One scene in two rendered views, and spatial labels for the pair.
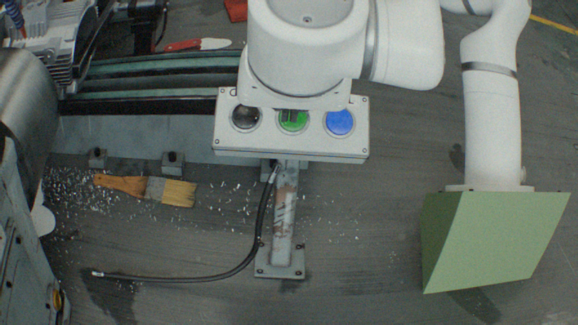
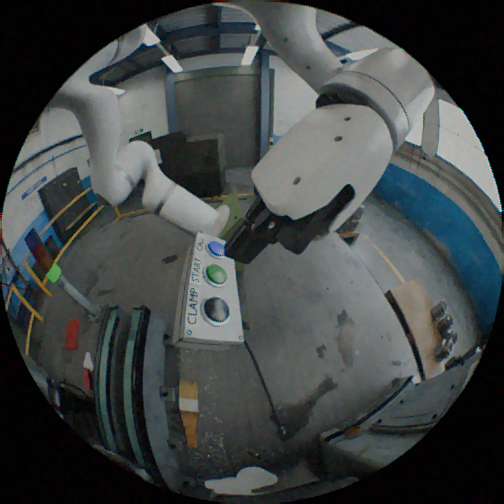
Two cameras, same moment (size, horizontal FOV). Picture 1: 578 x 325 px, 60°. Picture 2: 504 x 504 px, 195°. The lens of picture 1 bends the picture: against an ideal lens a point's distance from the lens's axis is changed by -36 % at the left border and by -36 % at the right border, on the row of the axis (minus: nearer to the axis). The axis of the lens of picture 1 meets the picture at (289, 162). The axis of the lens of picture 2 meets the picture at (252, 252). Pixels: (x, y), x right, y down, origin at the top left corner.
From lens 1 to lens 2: 0.72 m
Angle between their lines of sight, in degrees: 66
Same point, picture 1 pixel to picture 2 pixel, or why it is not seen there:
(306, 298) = (251, 317)
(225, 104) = (205, 329)
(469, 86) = (172, 207)
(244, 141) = (236, 313)
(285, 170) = not seen: hidden behind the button
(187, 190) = (186, 384)
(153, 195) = (195, 406)
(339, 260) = not seen: hidden behind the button
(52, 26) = not seen: outside the picture
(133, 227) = (226, 417)
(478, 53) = (162, 188)
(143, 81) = (114, 411)
